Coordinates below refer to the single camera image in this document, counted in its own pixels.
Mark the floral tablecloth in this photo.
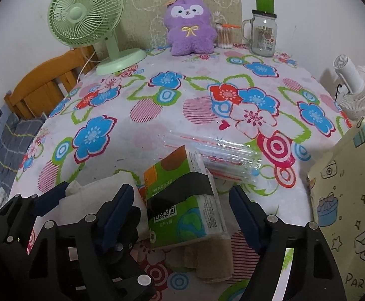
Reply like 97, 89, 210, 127
8, 41, 354, 301

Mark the green desk fan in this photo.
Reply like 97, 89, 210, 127
48, 0, 146, 76

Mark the white cloth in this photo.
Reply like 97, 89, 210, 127
27, 171, 149, 253

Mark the cotton swab container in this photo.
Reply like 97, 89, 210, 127
215, 23, 240, 49

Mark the clear plastic straw pack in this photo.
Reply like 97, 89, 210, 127
163, 131, 262, 184

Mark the wooden chair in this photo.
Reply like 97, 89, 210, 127
4, 46, 95, 120

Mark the purple plush toy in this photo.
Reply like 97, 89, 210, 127
163, 0, 217, 56

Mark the green tissue pack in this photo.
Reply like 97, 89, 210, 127
144, 145, 227, 249

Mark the beige folded towel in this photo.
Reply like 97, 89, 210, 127
165, 235, 233, 283

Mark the plaid blue bedding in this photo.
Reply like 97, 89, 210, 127
0, 113, 46, 209

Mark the white standing fan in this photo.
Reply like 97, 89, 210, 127
333, 54, 365, 121

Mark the yellow cartoon storage box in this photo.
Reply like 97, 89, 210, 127
308, 118, 365, 300

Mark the glass mason jar mug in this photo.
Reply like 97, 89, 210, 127
241, 0, 277, 57

